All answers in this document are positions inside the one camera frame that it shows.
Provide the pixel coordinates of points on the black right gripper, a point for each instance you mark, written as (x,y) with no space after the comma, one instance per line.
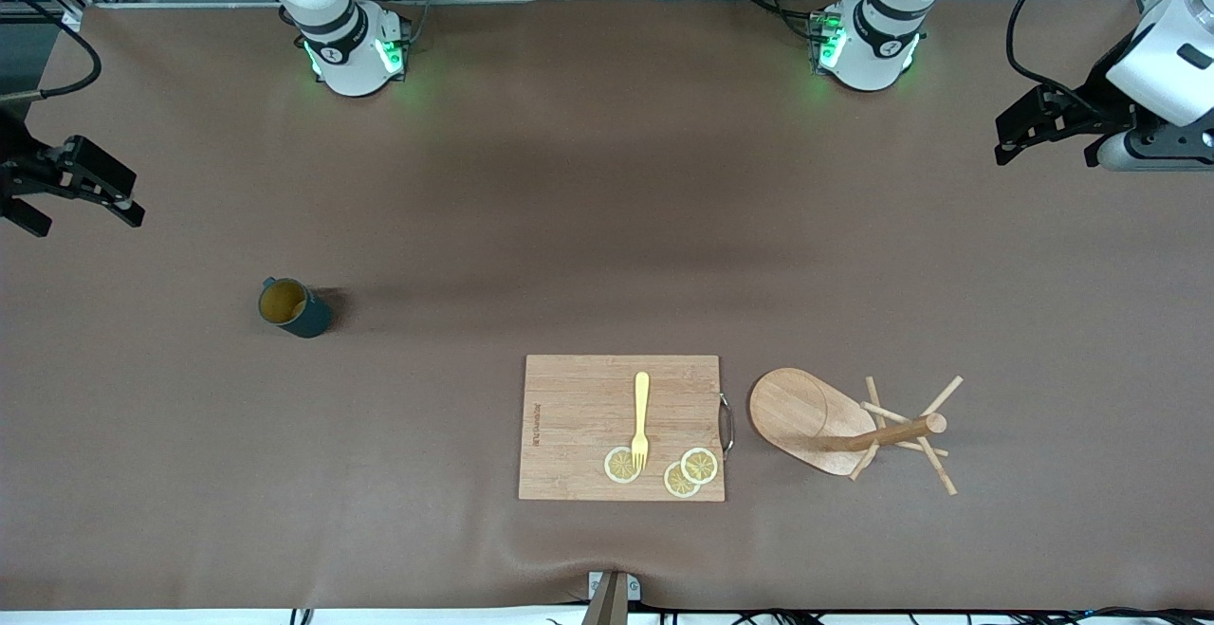
(17,173)

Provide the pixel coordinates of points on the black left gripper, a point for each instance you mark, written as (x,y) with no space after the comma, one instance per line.
(1089,115)

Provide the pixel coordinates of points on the dark green ribbed cup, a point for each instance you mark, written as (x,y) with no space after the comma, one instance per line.
(299,312)

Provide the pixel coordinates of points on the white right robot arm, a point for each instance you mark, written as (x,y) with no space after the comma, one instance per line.
(351,56)

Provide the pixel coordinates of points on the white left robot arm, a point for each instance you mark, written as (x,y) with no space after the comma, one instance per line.
(868,56)

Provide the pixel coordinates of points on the wooden mug tree rack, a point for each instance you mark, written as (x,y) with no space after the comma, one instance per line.
(792,407)

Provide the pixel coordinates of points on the brown table mat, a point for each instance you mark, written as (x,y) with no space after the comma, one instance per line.
(285,464)

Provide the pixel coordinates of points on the lemon slice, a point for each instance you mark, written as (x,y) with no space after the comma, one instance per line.
(678,483)
(702,464)
(616,467)

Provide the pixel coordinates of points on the yellow plastic fork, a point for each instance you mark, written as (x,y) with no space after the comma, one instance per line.
(642,397)

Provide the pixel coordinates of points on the wooden cutting board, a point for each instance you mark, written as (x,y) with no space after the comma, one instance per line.
(569,416)

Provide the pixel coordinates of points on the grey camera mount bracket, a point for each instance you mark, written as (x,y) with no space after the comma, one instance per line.
(612,601)

